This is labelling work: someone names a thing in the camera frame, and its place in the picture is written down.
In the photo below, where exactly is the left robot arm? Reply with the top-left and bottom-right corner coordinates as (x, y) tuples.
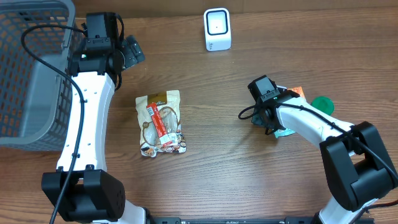
(42, 12), (148, 223)

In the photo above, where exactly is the teal wet wipes pack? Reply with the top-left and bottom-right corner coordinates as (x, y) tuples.
(251, 85), (297, 139)

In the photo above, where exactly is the green lid jar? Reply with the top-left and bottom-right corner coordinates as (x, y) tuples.
(311, 96), (335, 116)

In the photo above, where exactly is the grey plastic shopping basket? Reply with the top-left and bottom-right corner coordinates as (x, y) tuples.
(1, 0), (83, 151)

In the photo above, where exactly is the white brown snack bag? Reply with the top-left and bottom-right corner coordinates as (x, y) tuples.
(136, 90), (187, 157)

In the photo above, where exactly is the red white snack bar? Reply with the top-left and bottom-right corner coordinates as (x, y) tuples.
(146, 103), (172, 147)

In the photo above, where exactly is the white barcode scanner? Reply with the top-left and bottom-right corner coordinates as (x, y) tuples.
(203, 7), (232, 52)

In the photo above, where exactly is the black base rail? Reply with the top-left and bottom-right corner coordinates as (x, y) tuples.
(146, 217), (322, 224)

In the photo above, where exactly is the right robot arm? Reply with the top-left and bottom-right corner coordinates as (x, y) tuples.
(248, 75), (397, 223)

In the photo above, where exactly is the orange tissue pack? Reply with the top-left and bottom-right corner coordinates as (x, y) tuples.
(288, 86), (307, 101)

